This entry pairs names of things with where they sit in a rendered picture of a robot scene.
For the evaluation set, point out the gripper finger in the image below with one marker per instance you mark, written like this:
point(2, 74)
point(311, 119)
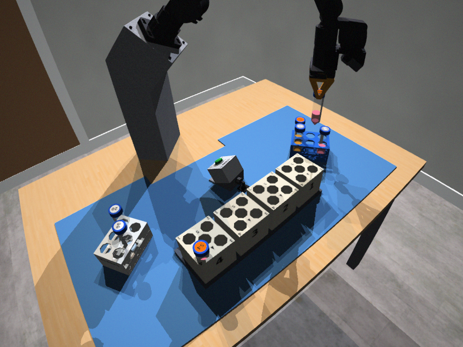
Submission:
point(322, 87)
point(328, 81)

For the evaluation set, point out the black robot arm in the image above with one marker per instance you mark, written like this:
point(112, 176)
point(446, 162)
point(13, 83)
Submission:
point(165, 25)

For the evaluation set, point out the blue tube rack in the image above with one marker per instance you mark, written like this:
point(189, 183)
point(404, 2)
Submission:
point(307, 149)

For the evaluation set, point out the blue flat mat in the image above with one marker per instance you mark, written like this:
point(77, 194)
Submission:
point(161, 303)

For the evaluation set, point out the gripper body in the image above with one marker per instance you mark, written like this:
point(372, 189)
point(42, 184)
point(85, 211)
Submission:
point(317, 62)

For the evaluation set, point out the beige bucket adapter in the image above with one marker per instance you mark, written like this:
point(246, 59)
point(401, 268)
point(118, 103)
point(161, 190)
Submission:
point(242, 219)
point(302, 174)
point(280, 205)
point(222, 250)

